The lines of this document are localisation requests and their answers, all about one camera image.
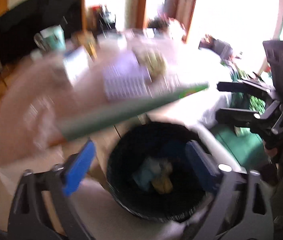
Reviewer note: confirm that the green foam bar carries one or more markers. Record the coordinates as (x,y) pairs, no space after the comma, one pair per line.
(131,107)

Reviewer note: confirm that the black coffee machine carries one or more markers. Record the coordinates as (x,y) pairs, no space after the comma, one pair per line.
(104,16)

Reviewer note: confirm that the clear plastic table cover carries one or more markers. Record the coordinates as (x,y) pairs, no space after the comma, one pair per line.
(31,100)

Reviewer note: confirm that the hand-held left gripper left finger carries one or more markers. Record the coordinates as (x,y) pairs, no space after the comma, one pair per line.
(79,170)

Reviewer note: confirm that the white flat box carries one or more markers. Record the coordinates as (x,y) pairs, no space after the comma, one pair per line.
(77,63)

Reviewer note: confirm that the crumpled beige tissue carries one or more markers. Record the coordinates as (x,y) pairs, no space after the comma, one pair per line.
(162,180)

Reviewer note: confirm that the black trash bin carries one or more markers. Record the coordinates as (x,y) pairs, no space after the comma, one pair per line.
(136,142)

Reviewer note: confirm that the teal patterned mug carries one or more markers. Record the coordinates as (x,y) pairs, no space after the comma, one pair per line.
(54,38)

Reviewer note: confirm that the black television screen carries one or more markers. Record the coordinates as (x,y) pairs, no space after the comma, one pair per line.
(31,22)

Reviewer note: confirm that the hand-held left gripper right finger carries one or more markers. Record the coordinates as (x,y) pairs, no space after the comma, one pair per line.
(201,165)

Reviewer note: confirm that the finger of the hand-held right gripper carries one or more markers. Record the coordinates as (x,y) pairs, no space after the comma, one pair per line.
(241,87)
(236,116)

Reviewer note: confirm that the brown cardboard box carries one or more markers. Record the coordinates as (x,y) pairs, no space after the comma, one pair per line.
(90,46)

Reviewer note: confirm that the yellow green wrapper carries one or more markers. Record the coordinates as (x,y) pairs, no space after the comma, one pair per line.
(152,61)

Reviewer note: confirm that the dark bag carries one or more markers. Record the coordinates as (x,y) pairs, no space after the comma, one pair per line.
(216,47)

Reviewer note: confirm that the white blue medicine box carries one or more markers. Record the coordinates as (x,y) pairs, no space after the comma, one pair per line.
(145,173)

